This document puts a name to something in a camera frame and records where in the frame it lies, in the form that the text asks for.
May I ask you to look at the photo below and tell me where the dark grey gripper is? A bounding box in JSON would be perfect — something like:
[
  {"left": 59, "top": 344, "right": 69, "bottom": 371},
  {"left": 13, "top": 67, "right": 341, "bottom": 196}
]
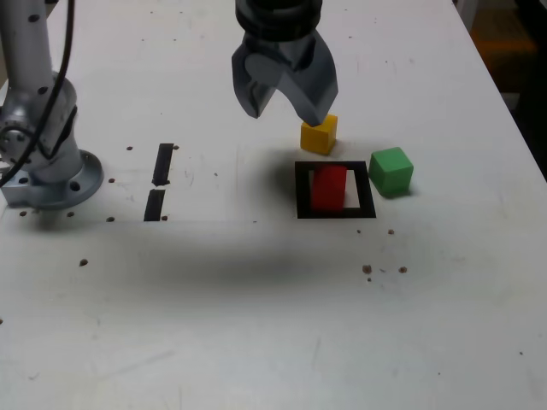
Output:
[{"left": 231, "top": 31, "right": 340, "bottom": 128}]

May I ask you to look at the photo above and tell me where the yellow cube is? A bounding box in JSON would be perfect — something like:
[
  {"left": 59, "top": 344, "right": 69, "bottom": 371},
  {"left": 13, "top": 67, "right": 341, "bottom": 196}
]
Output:
[{"left": 300, "top": 114, "right": 338, "bottom": 155}]

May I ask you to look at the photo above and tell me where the red cube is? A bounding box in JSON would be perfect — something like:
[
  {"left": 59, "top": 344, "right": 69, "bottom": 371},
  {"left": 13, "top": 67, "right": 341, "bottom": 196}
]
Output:
[{"left": 310, "top": 165, "right": 346, "bottom": 214}]

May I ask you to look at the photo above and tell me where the green cube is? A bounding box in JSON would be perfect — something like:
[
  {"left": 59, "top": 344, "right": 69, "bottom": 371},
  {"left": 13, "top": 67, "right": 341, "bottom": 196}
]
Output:
[{"left": 368, "top": 146, "right": 415, "bottom": 198}]

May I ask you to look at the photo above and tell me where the black tape square outline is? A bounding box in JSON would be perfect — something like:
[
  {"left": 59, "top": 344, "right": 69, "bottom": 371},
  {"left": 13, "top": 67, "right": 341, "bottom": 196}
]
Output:
[{"left": 294, "top": 161, "right": 377, "bottom": 220}]

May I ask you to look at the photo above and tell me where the black tape strip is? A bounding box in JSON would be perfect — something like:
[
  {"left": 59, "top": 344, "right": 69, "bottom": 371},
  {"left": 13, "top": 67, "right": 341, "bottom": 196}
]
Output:
[{"left": 143, "top": 143, "right": 175, "bottom": 222}]

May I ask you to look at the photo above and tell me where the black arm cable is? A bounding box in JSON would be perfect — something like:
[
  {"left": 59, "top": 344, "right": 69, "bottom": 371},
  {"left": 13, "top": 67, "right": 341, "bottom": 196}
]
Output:
[{"left": 0, "top": 0, "right": 76, "bottom": 189}]

